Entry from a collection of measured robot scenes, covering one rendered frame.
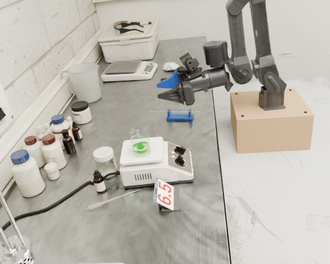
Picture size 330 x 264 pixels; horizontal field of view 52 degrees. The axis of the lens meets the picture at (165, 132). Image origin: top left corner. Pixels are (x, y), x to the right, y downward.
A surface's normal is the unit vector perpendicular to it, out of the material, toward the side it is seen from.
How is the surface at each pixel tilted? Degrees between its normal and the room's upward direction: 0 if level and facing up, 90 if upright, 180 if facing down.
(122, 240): 0
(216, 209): 0
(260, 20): 87
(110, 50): 93
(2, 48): 90
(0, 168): 90
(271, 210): 0
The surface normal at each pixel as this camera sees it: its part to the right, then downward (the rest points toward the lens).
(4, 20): 0.99, -0.07
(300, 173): -0.12, -0.85
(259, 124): -0.07, 0.52
